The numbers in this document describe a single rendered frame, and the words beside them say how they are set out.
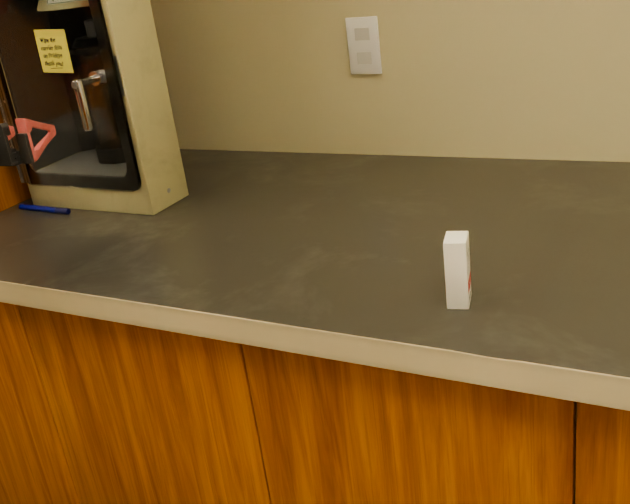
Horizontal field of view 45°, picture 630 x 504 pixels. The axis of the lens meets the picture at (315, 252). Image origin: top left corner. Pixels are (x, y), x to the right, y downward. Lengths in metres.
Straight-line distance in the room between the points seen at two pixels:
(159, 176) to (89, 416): 0.45
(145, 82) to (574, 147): 0.80
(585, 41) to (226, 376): 0.86
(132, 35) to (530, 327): 0.86
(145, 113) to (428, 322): 0.71
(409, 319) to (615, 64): 0.71
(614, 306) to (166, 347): 0.63
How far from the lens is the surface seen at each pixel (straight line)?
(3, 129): 1.24
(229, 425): 1.19
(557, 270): 1.07
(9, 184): 1.71
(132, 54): 1.42
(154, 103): 1.46
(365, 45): 1.60
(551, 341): 0.91
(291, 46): 1.69
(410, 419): 1.01
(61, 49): 1.46
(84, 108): 1.39
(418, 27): 1.56
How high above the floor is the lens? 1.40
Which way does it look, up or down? 23 degrees down
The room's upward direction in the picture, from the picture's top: 8 degrees counter-clockwise
